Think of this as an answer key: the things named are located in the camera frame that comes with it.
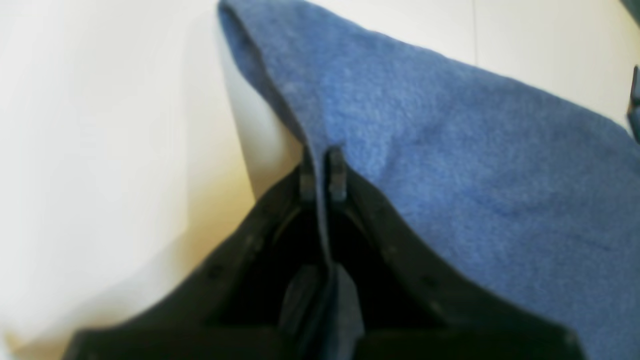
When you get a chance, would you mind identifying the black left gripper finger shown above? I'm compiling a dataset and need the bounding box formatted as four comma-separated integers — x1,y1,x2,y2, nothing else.
62,155,321,360

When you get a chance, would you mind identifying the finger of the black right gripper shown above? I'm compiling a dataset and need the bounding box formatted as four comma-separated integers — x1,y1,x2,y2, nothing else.
326,148,585,360

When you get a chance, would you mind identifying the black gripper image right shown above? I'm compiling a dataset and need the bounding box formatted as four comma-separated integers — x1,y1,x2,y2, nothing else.
627,65,640,143

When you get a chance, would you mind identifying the blue T-shirt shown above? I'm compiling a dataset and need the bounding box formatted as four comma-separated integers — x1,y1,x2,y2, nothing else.
218,0,640,360

